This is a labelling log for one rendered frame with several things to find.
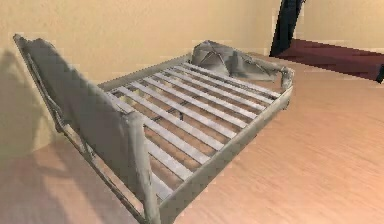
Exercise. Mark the grey slatted bed frame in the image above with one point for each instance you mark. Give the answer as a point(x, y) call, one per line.
point(186, 110)

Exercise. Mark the grey crumpled blanket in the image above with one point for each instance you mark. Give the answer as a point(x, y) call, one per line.
point(226, 60)

